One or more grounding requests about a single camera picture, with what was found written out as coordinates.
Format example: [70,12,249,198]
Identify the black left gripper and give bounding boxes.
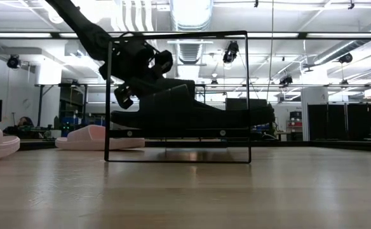
[98,39,174,110]

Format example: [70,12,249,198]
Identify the black metal frame shelf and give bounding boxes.
[104,31,252,164]

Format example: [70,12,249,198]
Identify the black ribbed slide sandal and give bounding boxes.
[110,84,276,130]

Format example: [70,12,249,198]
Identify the black ceiling spotlight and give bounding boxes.
[338,52,354,65]
[6,54,22,69]
[222,40,240,65]
[279,74,293,87]

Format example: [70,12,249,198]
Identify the large black monitor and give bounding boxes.
[225,97,268,111]

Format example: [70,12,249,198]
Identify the person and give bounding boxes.
[12,116,36,135]

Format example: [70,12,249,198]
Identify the red and white cart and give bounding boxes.
[288,111,304,133]

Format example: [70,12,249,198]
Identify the black partition panels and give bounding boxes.
[307,103,371,142]

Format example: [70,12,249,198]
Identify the silver ventilation duct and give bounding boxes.
[169,0,214,64]

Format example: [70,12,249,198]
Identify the black metal frame stand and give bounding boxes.
[34,83,88,138]

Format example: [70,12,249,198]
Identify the black overhead frame rail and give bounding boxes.
[0,31,371,41]

